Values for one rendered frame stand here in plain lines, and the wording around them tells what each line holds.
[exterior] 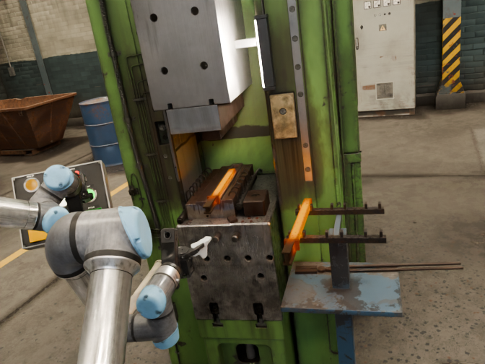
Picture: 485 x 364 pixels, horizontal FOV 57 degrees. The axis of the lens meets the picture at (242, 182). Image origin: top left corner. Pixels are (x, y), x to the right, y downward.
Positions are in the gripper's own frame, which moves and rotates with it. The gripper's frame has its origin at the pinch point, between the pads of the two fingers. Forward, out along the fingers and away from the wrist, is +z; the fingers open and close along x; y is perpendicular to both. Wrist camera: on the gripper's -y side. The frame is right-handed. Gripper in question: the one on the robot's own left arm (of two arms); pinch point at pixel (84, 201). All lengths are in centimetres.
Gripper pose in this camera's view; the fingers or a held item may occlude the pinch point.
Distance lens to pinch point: 170.6
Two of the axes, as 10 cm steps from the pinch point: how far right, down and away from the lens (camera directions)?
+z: -1.2, 2.0, 9.7
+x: -9.6, 2.1, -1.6
